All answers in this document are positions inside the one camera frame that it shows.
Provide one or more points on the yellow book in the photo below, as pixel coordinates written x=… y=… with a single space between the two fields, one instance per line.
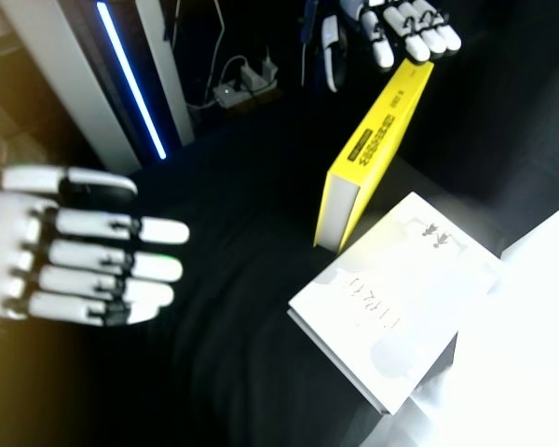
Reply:
x=377 y=135

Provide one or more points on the white power strip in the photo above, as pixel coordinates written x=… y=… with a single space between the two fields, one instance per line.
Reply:
x=242 y=88

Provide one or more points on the black table cloth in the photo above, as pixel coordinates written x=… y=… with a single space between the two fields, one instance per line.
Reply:
x=223 y=288

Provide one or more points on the white box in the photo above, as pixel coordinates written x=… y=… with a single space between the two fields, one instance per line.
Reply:
x=517 y=349

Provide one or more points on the white plug adapter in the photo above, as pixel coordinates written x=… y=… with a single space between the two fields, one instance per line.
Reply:
x=269 y=63

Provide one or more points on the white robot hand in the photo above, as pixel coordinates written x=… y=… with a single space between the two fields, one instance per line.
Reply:
x=14 y=219
x=414 y=23

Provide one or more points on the white book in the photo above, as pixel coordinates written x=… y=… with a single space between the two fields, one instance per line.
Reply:
x=396 y=298

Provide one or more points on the white tower with blue light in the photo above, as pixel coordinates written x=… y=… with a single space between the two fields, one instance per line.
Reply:
x=88 y=79

